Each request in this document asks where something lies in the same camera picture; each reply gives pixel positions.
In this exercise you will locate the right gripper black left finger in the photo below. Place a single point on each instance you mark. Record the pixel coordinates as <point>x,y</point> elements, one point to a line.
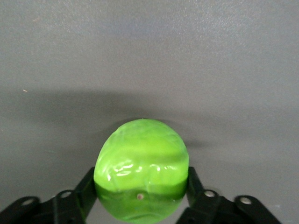
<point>81,198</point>

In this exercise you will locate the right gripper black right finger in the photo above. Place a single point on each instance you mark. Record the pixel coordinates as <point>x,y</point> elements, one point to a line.
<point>198,200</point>

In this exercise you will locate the green apple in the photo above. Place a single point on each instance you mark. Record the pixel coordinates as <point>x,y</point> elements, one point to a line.
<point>142,163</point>

